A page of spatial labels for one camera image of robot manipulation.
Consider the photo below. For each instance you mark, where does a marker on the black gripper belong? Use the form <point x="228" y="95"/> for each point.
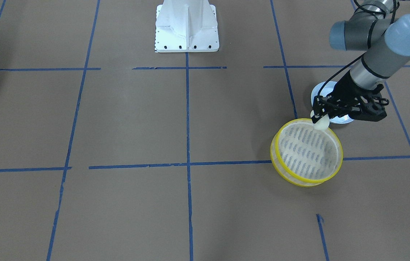
<point x="345" y="89"/>

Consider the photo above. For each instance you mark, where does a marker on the white steamed bun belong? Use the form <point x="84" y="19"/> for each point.
<point x="320" y="123"/>

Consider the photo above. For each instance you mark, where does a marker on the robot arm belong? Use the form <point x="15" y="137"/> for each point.
<point x="385" y="43"/>

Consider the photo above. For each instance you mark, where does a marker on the yellow rimmed bamboo steamer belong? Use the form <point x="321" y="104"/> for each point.
<point x="305" y="156"/>

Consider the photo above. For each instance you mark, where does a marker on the light blue plate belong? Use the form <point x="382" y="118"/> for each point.
<point x="328" y="88"/>

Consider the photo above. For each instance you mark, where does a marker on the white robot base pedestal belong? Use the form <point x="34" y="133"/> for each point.
<point x="186" y="26"/>

